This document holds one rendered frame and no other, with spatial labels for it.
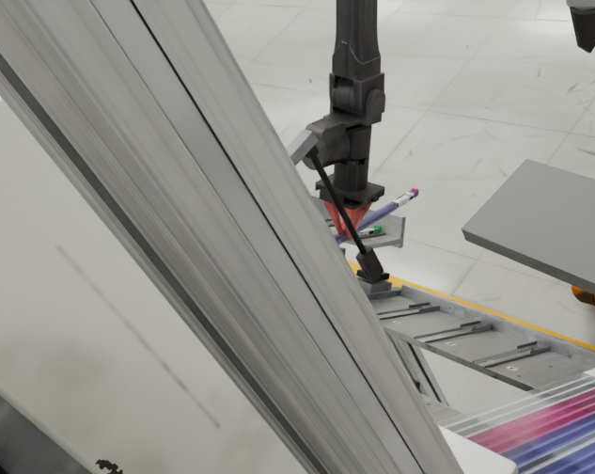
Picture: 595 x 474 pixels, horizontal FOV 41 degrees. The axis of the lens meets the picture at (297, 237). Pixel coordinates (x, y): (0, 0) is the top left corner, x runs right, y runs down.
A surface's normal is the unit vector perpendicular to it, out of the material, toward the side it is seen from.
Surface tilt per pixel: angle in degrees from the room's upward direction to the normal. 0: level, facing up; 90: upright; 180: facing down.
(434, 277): 0
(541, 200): 0
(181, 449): 90
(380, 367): 90
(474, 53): 0
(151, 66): 90
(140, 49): 90
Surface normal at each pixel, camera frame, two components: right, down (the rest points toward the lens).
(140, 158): 0.69, 0.24
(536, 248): -0.40, -0.66
